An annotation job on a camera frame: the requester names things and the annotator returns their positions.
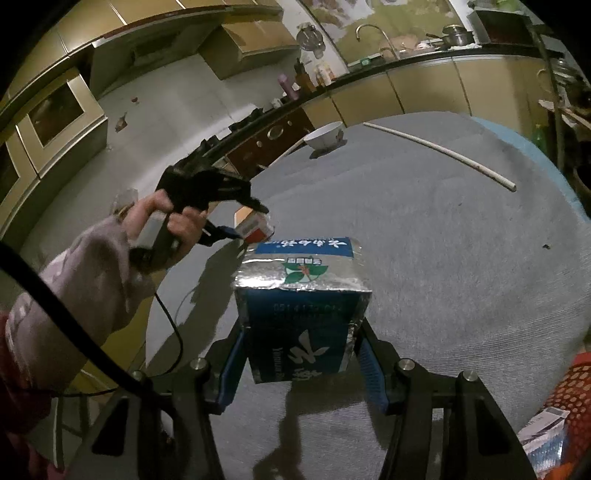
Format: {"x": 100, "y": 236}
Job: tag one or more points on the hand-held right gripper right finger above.
{"x": 371, "y": 374}

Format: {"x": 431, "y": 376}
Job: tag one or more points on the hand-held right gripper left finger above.
{"x": 231, "y": 364}

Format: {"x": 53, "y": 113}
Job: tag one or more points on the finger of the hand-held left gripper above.
{"x": 244, "y": 196}
{"x": 224, "y": 231}

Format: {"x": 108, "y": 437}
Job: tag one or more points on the blue toothpaste box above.
{"x": 300, "y": 323}
{"x": 540, "y": 429}

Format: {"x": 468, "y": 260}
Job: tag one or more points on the red plastic basket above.
{"x": 572, "y": 392}

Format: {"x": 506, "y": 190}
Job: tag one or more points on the person's left forearm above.
{"x": 78, "y": 286}

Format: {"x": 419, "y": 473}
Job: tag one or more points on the person's left hand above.
{"x": 184, "y": 226}

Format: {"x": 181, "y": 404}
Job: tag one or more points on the brown stove cabinet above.
{"x": 272, "y": 143}

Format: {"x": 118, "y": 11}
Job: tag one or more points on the white bowl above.
{"x": 323, "y": 136}

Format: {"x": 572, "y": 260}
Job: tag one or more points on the purple bottle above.
{"x": 284, "y": 86}

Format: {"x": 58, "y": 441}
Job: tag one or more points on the grey table cloth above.
{"x": 461, "y": 277}

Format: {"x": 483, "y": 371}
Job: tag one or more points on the dark sauce bottle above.
{"x": 301, "y": 76}

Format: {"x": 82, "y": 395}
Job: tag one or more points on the white bottle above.
{"x": 324, "y": 74}

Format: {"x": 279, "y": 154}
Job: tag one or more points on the yellow range hood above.
{"x": 249, "y": 46}

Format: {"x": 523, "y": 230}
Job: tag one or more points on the hanging steel strainer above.
{"x": 310, "y": 39}

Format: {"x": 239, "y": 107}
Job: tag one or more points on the white thin stick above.
{"x": 443, "y": 150}

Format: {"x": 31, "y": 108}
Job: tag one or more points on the steel faucet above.
{"x": 369, "y": 26}

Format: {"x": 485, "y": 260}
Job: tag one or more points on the kitchen counter cabinet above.
{"x": 429, "y": 87}

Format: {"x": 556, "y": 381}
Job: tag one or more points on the person's red clothing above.
{"x": 18, "y": 406}

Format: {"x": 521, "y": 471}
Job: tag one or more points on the small cooking pot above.
{"x": 455, "y": 36}

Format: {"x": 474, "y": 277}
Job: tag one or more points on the blue table cover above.
{"x": 531, "y": 138}

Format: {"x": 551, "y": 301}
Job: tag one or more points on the green bottle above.
{"x": 540, "y": 136}

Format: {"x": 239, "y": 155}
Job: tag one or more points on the dark countertop appliance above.
{"x": 503, "y": 25}

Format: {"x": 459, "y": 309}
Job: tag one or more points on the dark metal shelf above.
{"x": 561, "y": 106}

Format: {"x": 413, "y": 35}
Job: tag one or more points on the yellow wall cabinets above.
{"x": 60, "y": 106}

